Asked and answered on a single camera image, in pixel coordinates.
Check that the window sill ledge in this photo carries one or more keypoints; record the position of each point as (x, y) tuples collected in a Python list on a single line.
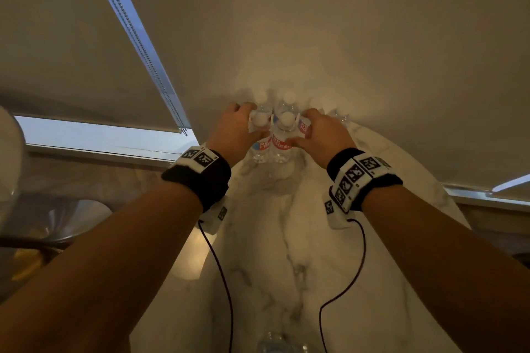
[(484, 197), (95, 157)]

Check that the wide beige roller blind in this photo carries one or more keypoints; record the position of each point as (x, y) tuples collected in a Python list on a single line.
[(352, 34)]

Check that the person's right forearm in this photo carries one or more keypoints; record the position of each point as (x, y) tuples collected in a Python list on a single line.
[(447, 266)]

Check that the red label water bottle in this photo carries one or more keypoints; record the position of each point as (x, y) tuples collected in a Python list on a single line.
[(261, 146), (304, 125)]

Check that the black wristband with marker tags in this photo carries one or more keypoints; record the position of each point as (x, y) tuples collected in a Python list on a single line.
[(356, 177), (203, 177)]

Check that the narrow beige roller blind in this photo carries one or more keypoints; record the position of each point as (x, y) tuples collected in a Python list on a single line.
[(62, 34)]

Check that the clear plastic water bottle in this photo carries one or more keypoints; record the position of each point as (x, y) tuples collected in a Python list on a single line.
[(276, 343)]

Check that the person's left hand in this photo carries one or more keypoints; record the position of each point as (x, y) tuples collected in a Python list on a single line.
[(227, 135)]

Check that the person's left forearm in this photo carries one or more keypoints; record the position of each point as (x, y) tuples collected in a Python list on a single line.
[(99, 266)]

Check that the person's right hand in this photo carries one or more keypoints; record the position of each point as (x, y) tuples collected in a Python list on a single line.
[(329, 139)]

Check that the white shell chair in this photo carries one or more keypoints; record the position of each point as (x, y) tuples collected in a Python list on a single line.
[(45, 216)]

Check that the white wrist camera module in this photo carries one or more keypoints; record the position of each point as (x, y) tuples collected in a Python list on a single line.
[(214, 216), (334, 214)]

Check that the window pane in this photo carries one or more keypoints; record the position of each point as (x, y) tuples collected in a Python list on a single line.
[(103, 137)]

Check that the person's left thumb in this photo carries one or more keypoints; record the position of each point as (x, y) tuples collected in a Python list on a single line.
[(257, 136)]

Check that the person's right thumb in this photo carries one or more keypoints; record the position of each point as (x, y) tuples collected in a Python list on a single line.
[(299, 141)]

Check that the cluster of clear bottles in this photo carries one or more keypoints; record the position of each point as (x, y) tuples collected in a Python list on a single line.
[(283, 133)]

